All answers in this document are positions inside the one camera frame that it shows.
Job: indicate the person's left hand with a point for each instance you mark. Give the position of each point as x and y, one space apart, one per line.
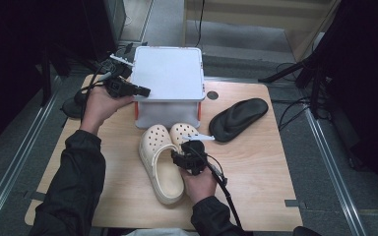
96 108

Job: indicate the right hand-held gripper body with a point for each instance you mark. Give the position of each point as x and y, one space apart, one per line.
195 157

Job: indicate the dark curtain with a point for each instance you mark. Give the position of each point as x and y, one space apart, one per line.
367 82
13 65

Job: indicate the person's right hand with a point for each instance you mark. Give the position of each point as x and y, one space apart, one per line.
199 187

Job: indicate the black plug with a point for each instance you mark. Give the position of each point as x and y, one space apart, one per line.
128 47

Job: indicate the grey tape piece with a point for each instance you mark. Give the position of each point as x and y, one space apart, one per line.
34 196
293 203

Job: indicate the grey cabinet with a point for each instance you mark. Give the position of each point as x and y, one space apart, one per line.
116 19

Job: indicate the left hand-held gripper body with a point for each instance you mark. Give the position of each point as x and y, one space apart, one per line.
118 87

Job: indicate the black slipper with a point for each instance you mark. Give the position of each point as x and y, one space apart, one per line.
70 109
236 119

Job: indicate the black table grommet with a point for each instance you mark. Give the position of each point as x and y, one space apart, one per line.
212 95

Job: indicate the white plastic shoe box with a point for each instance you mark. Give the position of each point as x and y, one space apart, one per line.
167 72

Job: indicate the metal floor rail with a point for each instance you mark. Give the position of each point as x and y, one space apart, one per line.
334 170
19 157

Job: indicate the cream perforated clog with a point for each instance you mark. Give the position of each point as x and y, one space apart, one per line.
182 129
157 141

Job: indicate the black tripod stand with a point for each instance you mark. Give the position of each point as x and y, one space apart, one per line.
315 82

